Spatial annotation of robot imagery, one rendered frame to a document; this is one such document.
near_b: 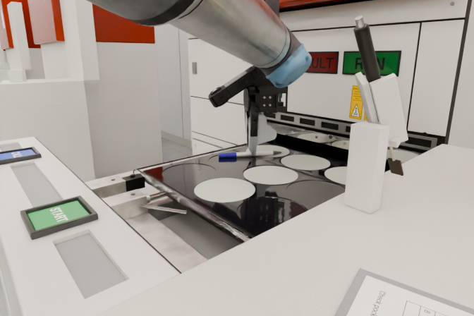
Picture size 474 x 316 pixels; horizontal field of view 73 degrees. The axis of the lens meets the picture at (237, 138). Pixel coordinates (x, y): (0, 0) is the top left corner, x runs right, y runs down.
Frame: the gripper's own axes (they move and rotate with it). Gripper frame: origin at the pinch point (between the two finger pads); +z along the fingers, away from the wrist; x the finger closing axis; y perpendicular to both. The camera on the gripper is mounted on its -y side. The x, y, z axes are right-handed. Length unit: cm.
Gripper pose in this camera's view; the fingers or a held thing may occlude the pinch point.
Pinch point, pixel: (250, 149)
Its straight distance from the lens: 70.5
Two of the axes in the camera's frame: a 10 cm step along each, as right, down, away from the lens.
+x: -1.2, -2.4, 9.6
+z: 0.1, 9.7, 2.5
